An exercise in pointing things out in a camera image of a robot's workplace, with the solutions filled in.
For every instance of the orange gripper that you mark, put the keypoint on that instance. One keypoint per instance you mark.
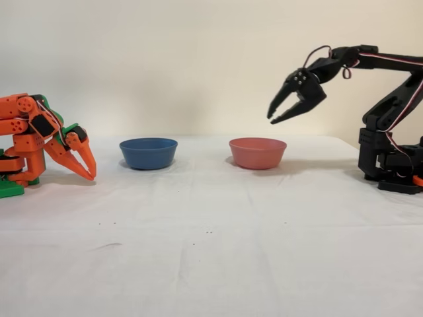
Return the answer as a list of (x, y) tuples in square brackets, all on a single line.
[(73, 142)]

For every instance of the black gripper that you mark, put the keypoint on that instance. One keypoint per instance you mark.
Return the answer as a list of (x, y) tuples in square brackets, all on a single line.
[(308, 89)]

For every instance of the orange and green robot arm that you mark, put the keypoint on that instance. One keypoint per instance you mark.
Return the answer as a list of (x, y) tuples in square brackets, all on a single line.
[(26, 145)]

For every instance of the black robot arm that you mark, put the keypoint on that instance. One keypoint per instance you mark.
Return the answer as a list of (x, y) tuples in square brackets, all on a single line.
[(383, 119)]

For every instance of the pink bowl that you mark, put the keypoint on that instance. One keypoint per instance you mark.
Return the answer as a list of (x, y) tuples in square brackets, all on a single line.
[(257, 153)]

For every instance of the blue bowl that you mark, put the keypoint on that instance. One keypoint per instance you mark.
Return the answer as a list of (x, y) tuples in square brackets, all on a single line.
[(148, 155)]

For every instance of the white table cloth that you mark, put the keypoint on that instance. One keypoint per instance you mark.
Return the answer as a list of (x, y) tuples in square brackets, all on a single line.
[(211, 257)]

